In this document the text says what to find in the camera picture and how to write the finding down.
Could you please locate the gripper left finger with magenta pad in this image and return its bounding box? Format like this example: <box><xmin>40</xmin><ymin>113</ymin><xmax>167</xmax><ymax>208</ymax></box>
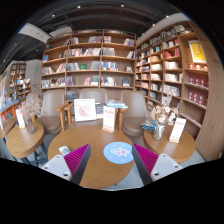
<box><xmin>42</xmin><ymin>144</ymin><xmax>91</xmax><ymax>185</ymax></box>

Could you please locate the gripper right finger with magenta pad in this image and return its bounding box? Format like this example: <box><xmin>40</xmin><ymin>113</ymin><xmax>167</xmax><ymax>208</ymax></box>
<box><xmin>132</xmin><ymin>144</ymin><xmax>182</xmax><ymax>185</ymax></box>

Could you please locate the grey computer mouse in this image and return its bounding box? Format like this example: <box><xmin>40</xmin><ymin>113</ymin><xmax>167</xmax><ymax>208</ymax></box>
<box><xmin>59</xmin><ymin>146</ymin><xmax>71</xmax><ymax>156</ymax></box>

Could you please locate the round blue mouse pad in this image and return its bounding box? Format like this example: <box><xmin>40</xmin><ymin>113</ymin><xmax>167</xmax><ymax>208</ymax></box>
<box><xmin>103</xmin><ymin>142</ymin><xmax>133</xmax><ymax>165</ymax></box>

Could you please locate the round wooden centre table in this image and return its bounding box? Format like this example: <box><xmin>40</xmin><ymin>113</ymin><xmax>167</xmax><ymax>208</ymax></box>
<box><xmin>48</xmin><ymin>126</ymin><xmax>134</xmax><ymax>189</ymax></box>

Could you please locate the round wooden table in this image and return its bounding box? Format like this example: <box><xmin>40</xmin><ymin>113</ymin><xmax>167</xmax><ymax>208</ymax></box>
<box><xmin>6</xmin><ymin>122</ymin><xmax>47</xmax><ymax>158</ymax></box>
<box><xmin>143</xmin><ymin>126</ymin><xmax>195</xmax><ymax>163</ymax></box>
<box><xmin>48</xmin><ymin>126</ymin><xmax>134</xmax><ymax>189</ymax></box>

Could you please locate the round wooden right table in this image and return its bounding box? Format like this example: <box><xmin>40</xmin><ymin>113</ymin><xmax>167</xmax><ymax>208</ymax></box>
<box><xmin>143</xmin><ymin>126</ymin><xmax>195</xmax><ymax>163</ymax></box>

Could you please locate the stack of books on table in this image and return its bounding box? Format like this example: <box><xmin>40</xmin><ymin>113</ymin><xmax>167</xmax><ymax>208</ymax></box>
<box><xmin>140</xmin><ymin>119</ymin><xmax>157</xmax><ymax>132</ymax></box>

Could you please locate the white right sign stand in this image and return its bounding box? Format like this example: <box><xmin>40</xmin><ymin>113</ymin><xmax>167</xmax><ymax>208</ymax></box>
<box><xmin>169</xmin><ymin>118</ymin><xmax>186</xmax><ymax>143</ymax></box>

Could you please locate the white sign stand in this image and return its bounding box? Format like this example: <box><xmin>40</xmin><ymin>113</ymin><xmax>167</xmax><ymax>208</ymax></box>
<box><xmin>169</xmin><ymin>118</ymin><xmax>186</xmax><ymax>143</ymax></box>
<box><xmin>16</xmin><ymin>109</ymin><xmax>26</xmax><ymax>128</ymax></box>
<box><xmin>102</xmin><ymin>106</ymin><xmax>115</xmax><ymax>133</ymax></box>

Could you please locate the left beige armchair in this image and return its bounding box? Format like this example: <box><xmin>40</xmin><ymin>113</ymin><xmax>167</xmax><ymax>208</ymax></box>
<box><xmin>36</xmin><ymin>89</ymin><xmax>67</xmax><ymax>135</ymax></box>

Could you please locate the beige armchair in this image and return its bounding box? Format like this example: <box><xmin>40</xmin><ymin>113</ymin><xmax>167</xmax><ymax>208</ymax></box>
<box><xmin>36</xmin><ymin>89</ymin><xmax>67</xmax><ymax>135</ymax></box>
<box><xmin>121</xmin><ymin>90</ymin><xmax>149</xmax><ymax>136</ymax></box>
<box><xmin>79</xmin><ymin>88</ymin><xmax>108</xmax><ymax>104</ymax></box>

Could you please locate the glass vase with dried flowers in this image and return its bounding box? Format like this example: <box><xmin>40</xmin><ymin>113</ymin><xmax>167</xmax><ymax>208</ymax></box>
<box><xmin>151</xmin><ymin>95</ymin><xmax>178</xmax><ymax>140</ymax></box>

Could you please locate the round wooden left table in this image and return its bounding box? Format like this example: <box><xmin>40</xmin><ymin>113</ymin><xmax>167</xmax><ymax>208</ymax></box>
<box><xmin>6</xmin><ymin>122</ymin><xmax>47</xmax><ymax>158</ymax></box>

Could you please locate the white framed picture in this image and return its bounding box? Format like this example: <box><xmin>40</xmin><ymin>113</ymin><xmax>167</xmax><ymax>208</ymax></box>
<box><xmin>74</xmin><ymin>99</ymin><xmax>96</xmax><ymax>121</ymax></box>

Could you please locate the white centre sign stand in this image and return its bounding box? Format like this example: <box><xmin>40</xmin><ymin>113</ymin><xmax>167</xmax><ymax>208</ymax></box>
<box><xmin>102</xmin><ymin>106</ymin><xmax>115</xmax><ymax>133</ymax></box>

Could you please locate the right beige armchair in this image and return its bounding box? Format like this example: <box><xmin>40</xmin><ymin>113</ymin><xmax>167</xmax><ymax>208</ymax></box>
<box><xmin>121</xmin><ymin>90</ymin><xmax>149</xmax><ymax>136</ymax></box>

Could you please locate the vase with pink dried flowers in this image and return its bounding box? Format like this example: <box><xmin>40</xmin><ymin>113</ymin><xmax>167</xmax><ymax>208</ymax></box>
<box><xmin>19</xmin><ymin>98</ymin><xmax>43</xmax><ymax>134</ymax></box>

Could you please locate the white left sign stand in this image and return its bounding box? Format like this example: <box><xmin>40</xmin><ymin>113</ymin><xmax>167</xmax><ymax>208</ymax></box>
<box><xmin>16</xmin><ymin>109</ymin><xmax>26</xmax><ymax>128</ymax></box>

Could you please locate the middle beige armchair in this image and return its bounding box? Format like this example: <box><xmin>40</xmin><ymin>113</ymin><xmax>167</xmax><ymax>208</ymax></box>
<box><xmin>79</xmin><ymin>88</ymin><xmax>108</xmax><ymax>104</ymax></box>

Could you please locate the far left bookshelf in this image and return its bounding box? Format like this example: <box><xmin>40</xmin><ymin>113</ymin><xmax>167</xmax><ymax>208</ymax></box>
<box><xmin>9</xmin><ymin>63</ymin><xmax>31</xmax><ymax>100</ymax></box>

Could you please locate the wooden right bookshelf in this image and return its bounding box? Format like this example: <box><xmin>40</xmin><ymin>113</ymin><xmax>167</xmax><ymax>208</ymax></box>
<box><xmin>135</xmin><ymin>13</ymin><xmax>224</xmax><ymax>161</ymax></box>

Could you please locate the wooden bookshelf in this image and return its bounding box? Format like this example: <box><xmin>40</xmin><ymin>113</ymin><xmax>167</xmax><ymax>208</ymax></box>
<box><xmin>41</xmin><ymin>29</ymin><xmax>136</xmax><ymax>101</ymax></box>
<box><xmin>135</xmin><ymin>13</ymin><xmax>224</xmax><ymax>161</ymax></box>

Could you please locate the wooden centre bookshelf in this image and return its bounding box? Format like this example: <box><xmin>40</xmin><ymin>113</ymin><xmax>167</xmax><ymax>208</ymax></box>
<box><xmin>41</xmin><ymin>29</ymin><xmax>136</xmax><ymax>101</ymax></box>

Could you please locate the yellow poster on shelf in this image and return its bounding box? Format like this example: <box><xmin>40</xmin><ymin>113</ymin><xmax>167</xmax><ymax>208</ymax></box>
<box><xmin>188</xmin><ymin>40</ymin><xmax>206</xmax><ymax>63</ymax></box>

